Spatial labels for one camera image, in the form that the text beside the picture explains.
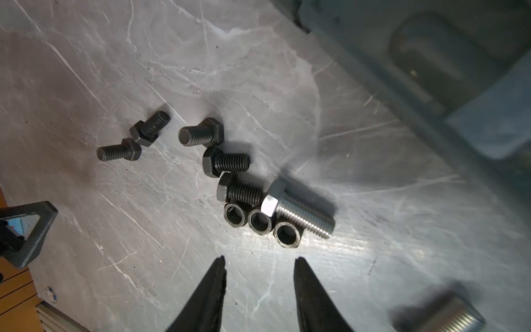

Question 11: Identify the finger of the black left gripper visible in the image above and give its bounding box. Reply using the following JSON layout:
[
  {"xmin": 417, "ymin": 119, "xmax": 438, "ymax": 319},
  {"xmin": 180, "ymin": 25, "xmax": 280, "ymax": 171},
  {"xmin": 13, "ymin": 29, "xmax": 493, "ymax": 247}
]
[{"xmin": 1, "ymin": 201, "xmax": 58, "ymax": 268}]

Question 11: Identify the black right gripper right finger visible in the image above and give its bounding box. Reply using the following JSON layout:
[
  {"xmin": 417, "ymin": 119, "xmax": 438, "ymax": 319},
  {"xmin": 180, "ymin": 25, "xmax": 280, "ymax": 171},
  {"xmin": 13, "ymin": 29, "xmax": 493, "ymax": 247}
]
[{"xmin": 293, "ymin": 257, "xmax": 353, "ymax": 332}]

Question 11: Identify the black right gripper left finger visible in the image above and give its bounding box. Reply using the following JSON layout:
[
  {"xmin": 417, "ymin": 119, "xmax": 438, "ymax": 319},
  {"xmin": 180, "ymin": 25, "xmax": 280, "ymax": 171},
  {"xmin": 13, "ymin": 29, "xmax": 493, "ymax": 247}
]
[{"xmin": 167, "ymin": 256, "xmax": 227, "ymax": 331}]

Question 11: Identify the black hex nut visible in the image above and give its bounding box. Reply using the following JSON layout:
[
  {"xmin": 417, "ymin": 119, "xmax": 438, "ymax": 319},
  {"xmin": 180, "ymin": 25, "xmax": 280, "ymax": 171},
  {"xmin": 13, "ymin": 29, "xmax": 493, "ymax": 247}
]
[
  {"xmin": 273, "ymin": 221, "xmax": 304, "ymax": 248},
  {"xmin": 248, "ymin": 208, "xmax": 273, "ymax": 236},
  {"xmin": 223, "ymin": 202, "xmax": 249, "ymax": 228}
]

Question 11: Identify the large silver hex bolt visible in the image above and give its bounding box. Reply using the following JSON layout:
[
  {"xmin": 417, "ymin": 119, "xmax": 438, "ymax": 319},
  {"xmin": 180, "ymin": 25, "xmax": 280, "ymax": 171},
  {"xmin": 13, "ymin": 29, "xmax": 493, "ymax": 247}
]
[{"xmin": 260, "ymin": 179, "xmax": 335, "ymax": 239}]

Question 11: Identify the black hex bolt lower centre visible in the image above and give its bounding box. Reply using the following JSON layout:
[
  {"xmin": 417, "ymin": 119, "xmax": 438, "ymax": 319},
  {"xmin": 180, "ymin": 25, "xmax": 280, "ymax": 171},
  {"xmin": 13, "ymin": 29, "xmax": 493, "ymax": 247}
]
[{"xmin": 217, "ymin": 172, "xmax": 264, "ymax": 207}]

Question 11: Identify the silver bolt on table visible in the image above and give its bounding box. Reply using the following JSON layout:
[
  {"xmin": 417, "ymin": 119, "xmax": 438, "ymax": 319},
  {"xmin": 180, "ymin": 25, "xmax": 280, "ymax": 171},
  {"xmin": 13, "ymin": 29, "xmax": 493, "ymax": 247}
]
[{"xmin": 411, "ymin": 294, "xmax": 486, "ymax": 331}]

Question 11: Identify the black hex bolt far left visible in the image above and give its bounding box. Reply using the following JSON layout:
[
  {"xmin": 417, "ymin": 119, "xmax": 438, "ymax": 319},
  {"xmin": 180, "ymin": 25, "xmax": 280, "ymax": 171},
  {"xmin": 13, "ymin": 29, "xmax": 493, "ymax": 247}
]
[{"xmin": 96, "ymin": 138, "xmax": 142, "ymax": 161}]

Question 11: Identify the black hex bolt top left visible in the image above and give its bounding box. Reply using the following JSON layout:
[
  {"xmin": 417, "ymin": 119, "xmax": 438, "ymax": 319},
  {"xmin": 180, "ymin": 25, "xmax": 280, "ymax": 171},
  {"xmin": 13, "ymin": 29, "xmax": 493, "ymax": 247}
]
[{"xmin": 129, "ymin": 110, "xmax": 171, "ymax": 147}]

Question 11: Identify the black hex bolt upright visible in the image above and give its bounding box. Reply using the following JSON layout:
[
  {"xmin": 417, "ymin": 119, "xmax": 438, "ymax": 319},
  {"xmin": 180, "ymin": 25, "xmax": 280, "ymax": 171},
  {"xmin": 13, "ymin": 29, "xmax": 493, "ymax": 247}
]
[{"xmin": 178, "ymin": 118, "xmax": 225, "ymax": 147}]

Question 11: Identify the grey plastic organizer box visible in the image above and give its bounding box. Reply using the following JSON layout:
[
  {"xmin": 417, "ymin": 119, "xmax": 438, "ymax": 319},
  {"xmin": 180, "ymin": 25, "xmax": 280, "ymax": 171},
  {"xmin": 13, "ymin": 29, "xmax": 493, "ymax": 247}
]
[{"xmin": 269, "ymin": 0, "xmax": 531, "ymax": 217}]

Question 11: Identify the aluminium rail frame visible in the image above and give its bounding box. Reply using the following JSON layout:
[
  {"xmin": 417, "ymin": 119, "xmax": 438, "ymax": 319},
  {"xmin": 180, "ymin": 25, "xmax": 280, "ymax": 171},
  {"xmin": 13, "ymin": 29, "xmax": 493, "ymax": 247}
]
[{"xmin": 36, "ymin": 302, "xmax": 90, "ymax": 332}]

